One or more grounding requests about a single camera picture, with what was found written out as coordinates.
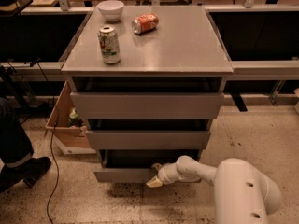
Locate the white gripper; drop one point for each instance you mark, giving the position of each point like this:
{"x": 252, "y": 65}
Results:
{"x": 163, "y": 174}

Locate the grey bottom drawer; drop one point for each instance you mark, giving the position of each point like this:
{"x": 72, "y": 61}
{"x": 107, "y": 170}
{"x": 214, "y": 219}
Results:
{"x": 135, "y": 166}

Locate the grey drawer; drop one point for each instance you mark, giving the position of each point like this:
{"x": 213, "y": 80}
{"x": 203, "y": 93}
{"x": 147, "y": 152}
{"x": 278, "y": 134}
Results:
{"x": 135, "y": 166}
{"x": 148, "y": 140}
{"x": 96, "y": 105}

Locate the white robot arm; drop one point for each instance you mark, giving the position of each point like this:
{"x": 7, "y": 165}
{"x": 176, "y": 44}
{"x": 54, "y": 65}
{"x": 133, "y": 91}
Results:
{"x": 243, "y": 194}

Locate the grey middle drawer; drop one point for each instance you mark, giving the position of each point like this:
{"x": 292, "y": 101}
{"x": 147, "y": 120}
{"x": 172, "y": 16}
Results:
{"x": 148, "y": 140}

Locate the grey top drawer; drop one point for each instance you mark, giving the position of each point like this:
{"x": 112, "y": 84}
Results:
{"x": 96, "y": 105}

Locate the grey drawer cabinet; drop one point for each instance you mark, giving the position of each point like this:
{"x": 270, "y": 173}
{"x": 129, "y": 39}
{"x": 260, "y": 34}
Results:
{"x": 151, "y": 84}

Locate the green bottle in box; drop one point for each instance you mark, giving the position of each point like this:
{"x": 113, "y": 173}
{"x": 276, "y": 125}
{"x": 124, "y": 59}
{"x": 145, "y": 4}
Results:
{"x": 73, "y": 119}

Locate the cardboard box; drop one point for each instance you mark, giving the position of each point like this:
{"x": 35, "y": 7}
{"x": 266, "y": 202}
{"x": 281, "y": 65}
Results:
{"x": 70, "y": 137}

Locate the black shoe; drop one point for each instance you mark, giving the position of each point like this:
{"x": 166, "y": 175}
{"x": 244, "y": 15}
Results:
{"x": 29, "y": 172}

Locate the person's dark trouser leg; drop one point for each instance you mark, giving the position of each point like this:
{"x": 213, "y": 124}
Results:
{"x": 15, "y": 146}

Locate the green white soda can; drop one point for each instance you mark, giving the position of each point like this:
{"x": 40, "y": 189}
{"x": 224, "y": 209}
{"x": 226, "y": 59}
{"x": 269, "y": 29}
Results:
{"x": 109, "y": 44}

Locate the orange soda can lying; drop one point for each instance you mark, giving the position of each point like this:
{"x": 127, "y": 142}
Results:
{"x": 144, "y": 23}

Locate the white bowl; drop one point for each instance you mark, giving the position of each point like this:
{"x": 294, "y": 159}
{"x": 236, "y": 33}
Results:
{"x": 111, "y": 10}

